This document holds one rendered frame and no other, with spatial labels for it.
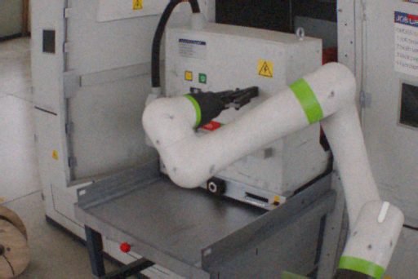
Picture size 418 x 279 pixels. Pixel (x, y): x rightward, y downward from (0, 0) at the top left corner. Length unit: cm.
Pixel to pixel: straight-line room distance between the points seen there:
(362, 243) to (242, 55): 77
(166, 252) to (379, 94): 83
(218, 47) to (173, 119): 46
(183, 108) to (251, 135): 18
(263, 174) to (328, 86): 50
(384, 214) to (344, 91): 35
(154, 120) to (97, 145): 72
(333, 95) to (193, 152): 37
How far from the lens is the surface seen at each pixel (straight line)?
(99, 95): 204
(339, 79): 140
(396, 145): 180
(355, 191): 147
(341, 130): 152
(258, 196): 181
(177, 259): 156
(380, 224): 125
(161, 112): 139
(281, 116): 138
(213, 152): 137
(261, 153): 171
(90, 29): 198
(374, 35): 176
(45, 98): 320
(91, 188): 189
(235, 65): 175
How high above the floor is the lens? 165
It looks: 19 degrees down
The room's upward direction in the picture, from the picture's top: straight up
